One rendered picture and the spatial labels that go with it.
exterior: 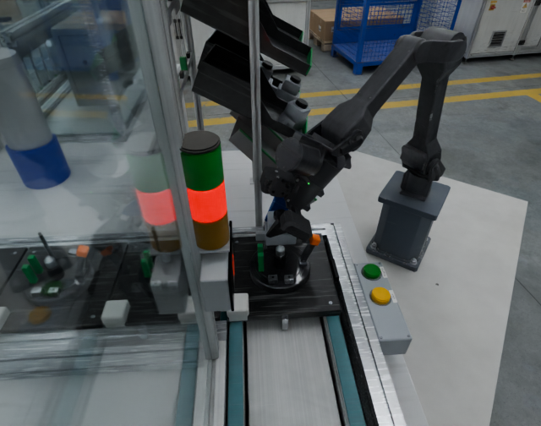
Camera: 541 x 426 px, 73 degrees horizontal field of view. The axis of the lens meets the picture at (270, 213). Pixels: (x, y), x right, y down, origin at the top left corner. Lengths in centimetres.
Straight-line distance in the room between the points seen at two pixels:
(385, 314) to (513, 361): 137
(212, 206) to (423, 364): 63
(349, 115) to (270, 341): 48
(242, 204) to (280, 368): 61
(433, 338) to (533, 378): 122
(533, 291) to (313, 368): 188
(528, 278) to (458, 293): 152
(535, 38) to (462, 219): 537
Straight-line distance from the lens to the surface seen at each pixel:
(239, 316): 79
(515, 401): 205
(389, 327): 82
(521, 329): 230
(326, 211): 121
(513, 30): 625
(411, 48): 72
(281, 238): 76
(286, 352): 81
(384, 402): 75
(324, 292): 83
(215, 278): 50
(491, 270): 118
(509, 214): 142
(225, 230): 50
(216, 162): 43
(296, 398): 77
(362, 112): 66
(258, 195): 96
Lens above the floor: 162
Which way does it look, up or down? 40 degrees down
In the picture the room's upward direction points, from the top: straight up
